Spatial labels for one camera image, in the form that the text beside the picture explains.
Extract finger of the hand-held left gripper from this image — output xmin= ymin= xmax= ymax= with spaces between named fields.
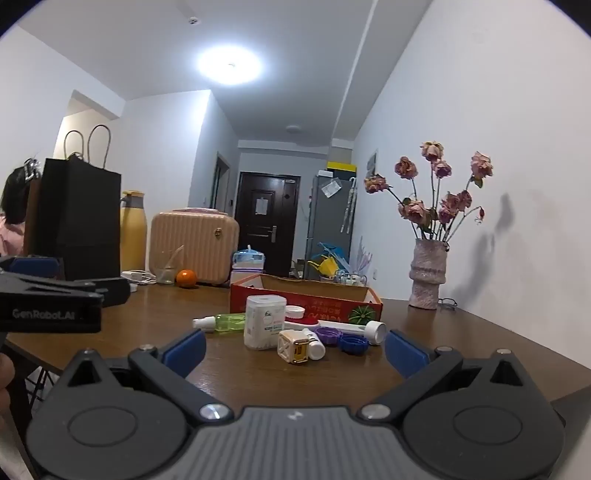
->
xmin=0 ymin=256 xmax=66 ymax=280
xmin=69 ymin=277 xmax=131 ymax=308

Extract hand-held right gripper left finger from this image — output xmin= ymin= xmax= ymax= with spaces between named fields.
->
xmin=58 ymin=329 xmax=235 ymax=428

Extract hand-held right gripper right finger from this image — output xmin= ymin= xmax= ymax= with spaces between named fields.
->
xmin=358 ymin=329 xmax=537 ymax=422

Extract green spray bottle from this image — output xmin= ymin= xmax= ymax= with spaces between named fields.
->
xmin=192 ymin=313 xmax=246 ymax=334

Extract blue bottle cap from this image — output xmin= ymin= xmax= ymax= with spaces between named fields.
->
xmin=338 ymin=335 xmax=369 ymax=356

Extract red white toothpaste tube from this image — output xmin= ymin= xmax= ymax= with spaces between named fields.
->
xmin=279 ymin=316 xmax=387 ymax=346

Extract white cotton swab container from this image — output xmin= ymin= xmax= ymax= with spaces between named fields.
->
xmin=244 ymin=295 xmax=288 ymax=350

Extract small white bottle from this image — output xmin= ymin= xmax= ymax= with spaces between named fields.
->
xmin=302 ymin=328 xmax=327 ymax=361

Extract red cardboard box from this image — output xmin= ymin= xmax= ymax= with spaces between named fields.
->
xmin=229 ymin=272 xmax=384 ymax=326

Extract white gold cube bottle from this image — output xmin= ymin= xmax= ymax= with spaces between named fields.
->
xmin=277 ymin=331 xmax=311 ymax=365

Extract person's left hand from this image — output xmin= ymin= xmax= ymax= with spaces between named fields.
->
xmin=0 ymin=353 xmax=16 ymax=416

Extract clear glass cup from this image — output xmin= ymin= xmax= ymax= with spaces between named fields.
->
xmin=154 ymin=249 xmax=179 ymax=284

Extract yellow thermos bottle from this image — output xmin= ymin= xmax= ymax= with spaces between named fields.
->
xmin=120 ymin=190 xmax=148 ymax=274

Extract black paper bag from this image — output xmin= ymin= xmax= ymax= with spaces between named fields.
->
xmin=34 ymin=124 xmax=122 ymax=282

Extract clear glass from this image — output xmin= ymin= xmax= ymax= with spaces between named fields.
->
xmin=159 ymin=244 xmax=184 ymax=282

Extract pink speckled ceramic vase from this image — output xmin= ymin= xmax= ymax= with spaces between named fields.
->
xmin=409 ymin=239 xmax=450 ymax=310

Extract pink ribbed suitcase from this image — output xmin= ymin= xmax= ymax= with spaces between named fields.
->
xmin=149 ymin=208 xmax=240 ymax=285

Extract purple artificial flowers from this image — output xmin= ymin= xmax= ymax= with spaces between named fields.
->
xmin=353 ymin=235 xmax=372 ymax=273

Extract blue wet wipes pack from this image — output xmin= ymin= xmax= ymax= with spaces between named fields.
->
xmin=233 ymin=244 xmax=267 ymax=271

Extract yellow plastic object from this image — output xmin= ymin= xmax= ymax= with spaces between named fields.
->
xmin=307 ymin=257 xmax=338 ymax=280

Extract blue plastic rack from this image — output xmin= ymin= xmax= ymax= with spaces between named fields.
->
xmin=310 ymin=240 xmax=352 ymax=273

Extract dried pink roses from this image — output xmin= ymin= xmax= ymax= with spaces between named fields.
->
xmin=364 ymin=141 xmax=494 ymax=243

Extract dark side door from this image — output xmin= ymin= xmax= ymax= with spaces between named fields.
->
xmin=213 ymin=154 xmax=232 ymax=215

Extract grey refrigerator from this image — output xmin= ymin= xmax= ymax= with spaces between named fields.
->
xmin=306 ymin=174 xmax=356 ymax=280

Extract folded white umbrella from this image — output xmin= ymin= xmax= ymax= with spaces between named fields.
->
xmin=341 ymin=178 xmax=357 ymax=234

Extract dark brown entrance door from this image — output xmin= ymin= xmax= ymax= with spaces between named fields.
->
xmin=235 ymin=172 xmax=301 ymax=278

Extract bright round ceiling lamp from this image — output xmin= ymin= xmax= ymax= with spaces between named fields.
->
xmin=196 ymin=44 xmax=264 ymax=86

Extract white charger with cable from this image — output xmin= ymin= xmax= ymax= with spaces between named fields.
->
xmin=121 ymin=270 xmax=158 ymax=286

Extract wire basket of small bottles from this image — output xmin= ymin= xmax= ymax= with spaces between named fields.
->
xmin=333 ymin=270 xmax=368 ymax=287

